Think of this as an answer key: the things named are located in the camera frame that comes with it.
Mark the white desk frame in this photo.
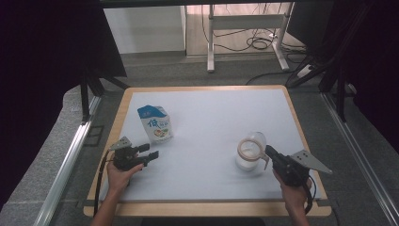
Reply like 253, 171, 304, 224
206, 3, 295, 73

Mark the glass pitcher with beige rim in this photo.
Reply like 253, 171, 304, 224
234, 131, 271, 173

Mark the dark curtain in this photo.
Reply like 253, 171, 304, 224
332, 0, 399, 154
0, 0, 128, 211

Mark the white power strip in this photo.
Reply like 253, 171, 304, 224
295, 64, 314, 79

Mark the wooden table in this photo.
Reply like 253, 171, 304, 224
83, 84, 332, 218

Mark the aluminium floor rail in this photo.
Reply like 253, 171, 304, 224
321, 92, 399, 226
32, 95, 103, 226

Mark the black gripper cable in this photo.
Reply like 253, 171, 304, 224
302, 173, 317, 216
92, 150, 111, 218

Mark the black table clamp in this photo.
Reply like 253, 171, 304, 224
315, 198, 340, 208

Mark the person's left hand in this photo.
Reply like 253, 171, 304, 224
106, 161, 145, 195

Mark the blue and white milk carton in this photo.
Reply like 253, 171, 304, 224
136, 105, 174, 145

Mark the person's right hand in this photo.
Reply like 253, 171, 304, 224
272, 170, 313, 213

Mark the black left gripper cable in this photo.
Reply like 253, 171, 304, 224
92, 150, 111, 218

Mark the white table mat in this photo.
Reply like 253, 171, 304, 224
98, 89, 323, 202

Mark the black floor cable bundle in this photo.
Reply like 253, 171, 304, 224
200, 3, 309, 64

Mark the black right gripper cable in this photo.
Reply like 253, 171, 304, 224
302, 173, 317, 216

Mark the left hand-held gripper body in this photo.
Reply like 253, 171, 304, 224
108, 136, 145, 172

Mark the black metal stand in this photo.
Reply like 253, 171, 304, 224
285, 3, 375, 124
79, 69, 130, 124

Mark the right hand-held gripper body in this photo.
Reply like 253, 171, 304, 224
272, 149, 333, 186

